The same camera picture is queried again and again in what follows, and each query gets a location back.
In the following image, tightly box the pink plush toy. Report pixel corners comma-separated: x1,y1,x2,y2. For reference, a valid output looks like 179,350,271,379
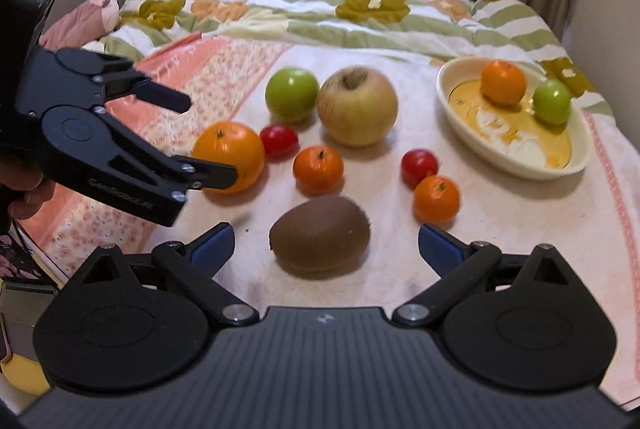
39,0,121,50

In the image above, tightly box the grey box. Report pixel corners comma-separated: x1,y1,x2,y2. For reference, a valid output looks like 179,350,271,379
0,281,58,360

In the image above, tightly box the yellow object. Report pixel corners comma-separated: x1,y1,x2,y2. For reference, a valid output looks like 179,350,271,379
0,349,51,397

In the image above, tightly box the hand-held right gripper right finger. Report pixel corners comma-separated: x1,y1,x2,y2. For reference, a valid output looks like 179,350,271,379
392,223,576,326

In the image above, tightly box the small mandarin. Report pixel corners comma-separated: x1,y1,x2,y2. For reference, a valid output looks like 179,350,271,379
293,146,345,196
480,60,527,106
413,176,461,225

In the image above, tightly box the cream oval bowl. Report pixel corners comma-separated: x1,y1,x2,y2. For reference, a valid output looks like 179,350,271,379
436,56,593,181

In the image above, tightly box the green apple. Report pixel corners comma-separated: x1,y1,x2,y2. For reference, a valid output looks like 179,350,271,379
265,66,321,125

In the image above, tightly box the brown kiwi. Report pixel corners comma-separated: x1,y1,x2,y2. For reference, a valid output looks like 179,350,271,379
269,196,372,272

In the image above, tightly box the green striped floral quilt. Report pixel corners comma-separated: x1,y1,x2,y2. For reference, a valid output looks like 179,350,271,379
97,0,616,117

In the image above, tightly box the person's left hand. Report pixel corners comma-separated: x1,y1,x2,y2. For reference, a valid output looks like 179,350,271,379
0,154,48,222

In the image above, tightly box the small green fruit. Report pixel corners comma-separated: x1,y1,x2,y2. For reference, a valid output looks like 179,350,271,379
532,79,572,126

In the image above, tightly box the large orange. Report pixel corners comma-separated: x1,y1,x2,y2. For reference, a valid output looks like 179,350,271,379
192,122,266,195

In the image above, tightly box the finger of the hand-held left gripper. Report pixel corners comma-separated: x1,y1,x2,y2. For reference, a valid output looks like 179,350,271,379
94,54,193,114
101,112,239,206

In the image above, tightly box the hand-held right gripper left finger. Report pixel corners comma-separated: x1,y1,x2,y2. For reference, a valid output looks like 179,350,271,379
75,222,261,327

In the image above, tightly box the small red fruit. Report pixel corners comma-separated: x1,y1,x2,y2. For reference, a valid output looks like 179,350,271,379
401,149,440,190
259,124,300,161

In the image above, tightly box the large yellow-red apple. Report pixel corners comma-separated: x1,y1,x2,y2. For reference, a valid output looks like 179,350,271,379
316,66,399,147

